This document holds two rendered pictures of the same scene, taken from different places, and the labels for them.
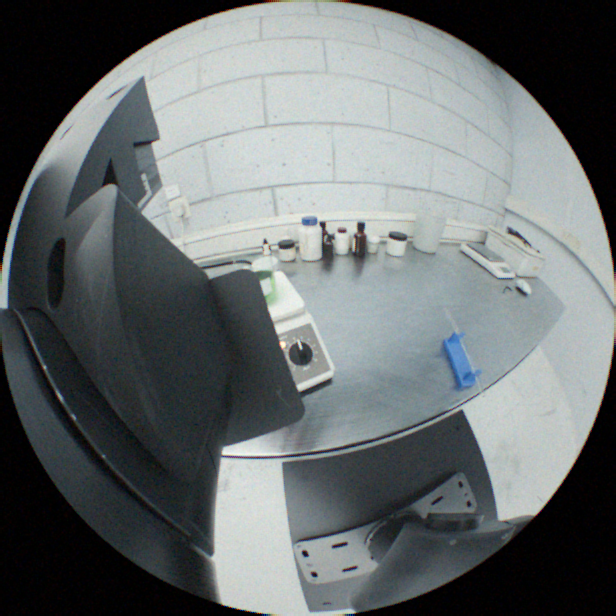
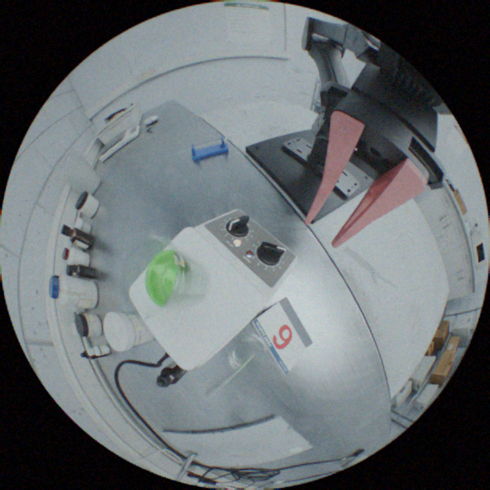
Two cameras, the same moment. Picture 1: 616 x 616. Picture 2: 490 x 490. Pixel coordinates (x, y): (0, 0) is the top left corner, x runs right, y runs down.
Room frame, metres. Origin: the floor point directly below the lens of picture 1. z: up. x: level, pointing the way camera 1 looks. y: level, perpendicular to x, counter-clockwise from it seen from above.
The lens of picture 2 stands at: (0.16, 0.10, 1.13)
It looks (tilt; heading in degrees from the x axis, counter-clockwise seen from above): 71 degrees down; 254
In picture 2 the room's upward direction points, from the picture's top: 10 degrees counter-clockwise
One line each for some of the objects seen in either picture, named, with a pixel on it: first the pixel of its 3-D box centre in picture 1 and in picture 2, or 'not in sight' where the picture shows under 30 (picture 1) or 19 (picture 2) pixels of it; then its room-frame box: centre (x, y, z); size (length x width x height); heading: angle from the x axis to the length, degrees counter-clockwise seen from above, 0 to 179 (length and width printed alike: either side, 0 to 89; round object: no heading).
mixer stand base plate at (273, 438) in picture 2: not in sight; (235, 451); (0.35, 0.45, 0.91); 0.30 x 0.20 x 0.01; 5
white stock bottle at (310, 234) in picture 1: (310, 238); (71, 291); (0.54, -0.02, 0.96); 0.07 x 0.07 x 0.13
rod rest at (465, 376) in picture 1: (462, 356); (208, 147); (0.11, -0.26, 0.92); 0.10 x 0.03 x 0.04; 169
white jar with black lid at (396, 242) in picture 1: (396, 243); (87, 204); (0.55, -0.33, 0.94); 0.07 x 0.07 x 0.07
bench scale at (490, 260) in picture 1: (489, 258); (118, 141); (0.50, -0.82, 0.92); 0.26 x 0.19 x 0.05; 2
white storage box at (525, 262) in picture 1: (516, 252); (121, 122); (0.53, -1.16, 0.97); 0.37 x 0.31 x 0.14; 91
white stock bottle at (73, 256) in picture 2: (341, 240); (75, 258); (0.56, -0.13, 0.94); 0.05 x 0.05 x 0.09
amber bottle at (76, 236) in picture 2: (359, 238); (75, 236); (0.55, -0.19, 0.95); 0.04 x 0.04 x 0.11
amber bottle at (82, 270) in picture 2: (329, 245); (80, 270); (0.53, -0.08, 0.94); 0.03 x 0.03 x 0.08
